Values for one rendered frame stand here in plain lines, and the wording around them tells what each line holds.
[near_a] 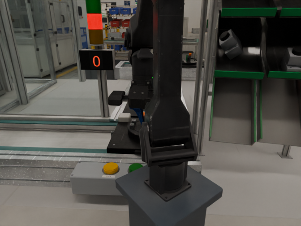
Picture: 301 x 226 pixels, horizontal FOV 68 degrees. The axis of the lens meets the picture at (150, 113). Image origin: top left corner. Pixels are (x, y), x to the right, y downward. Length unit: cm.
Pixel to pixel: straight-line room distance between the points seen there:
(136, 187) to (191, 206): 10
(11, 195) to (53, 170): 14
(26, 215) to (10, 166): 16
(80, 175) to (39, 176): 18
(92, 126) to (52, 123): 17
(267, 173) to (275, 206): 15
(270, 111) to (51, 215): 72
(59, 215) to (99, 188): 13
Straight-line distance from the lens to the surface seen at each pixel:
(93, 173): 65
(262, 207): 75
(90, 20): 85
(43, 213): 73
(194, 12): 1124
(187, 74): 195
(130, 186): 44
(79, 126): 96
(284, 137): 81
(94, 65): 86
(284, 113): 84
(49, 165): 75
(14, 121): 111
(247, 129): 77
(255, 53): 81
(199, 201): 42
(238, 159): 92
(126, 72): 196
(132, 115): 95
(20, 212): 75
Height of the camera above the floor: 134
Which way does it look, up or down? 23 degrees down
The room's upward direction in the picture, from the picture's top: straight up
